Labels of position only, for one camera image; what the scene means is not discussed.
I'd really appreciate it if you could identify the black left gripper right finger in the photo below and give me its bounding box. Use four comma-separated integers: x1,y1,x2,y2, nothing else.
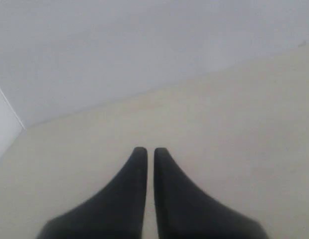
154,148,268,239

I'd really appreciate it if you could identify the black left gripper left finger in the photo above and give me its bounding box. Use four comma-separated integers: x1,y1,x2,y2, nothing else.
38,147,148,239

